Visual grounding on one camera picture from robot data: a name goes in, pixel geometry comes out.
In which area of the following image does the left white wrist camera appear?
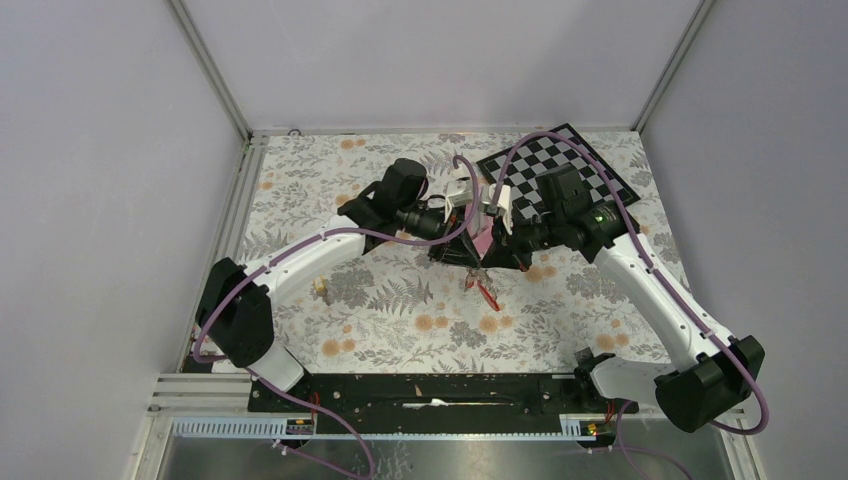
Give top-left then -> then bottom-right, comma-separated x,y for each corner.
444,177 -> 479,220

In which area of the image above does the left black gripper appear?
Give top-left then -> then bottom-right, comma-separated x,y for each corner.
397,201 -> 481,270

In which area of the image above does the floral table mat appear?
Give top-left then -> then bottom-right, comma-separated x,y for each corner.
240,133 -> 668,373

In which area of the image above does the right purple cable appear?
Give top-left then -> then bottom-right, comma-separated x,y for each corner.
490,131 -> 771,436

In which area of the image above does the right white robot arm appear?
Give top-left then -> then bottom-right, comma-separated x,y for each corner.
482,165 -> 765,433

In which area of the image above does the pink transparent box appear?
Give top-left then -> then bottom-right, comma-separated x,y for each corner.
465,205 -> 493,257

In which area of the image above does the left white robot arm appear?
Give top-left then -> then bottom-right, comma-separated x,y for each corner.
192,155 -> 482,411

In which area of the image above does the red tag key bunch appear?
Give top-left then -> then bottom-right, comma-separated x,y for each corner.
464,269 -> 501,312

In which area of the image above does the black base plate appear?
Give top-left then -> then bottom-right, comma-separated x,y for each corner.
247,373 -> 639,437

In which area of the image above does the black white checkerboard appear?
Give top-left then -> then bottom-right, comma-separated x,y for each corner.
477,123 -> 640,224

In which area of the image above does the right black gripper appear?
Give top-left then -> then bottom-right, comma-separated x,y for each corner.
482,206 -> 565,272

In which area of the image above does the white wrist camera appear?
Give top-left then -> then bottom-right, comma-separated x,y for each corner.
444,177 -> 479,220
478,185 -> 513,235

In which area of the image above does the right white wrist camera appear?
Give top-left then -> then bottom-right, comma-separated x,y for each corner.
478,185 -> 513,235

